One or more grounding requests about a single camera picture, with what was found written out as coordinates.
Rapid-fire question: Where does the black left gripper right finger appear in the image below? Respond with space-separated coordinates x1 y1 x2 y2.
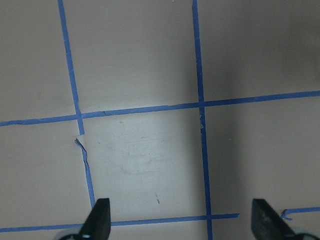
251 198 320 240

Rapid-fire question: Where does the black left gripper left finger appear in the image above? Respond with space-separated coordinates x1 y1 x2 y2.
56 198 111 240

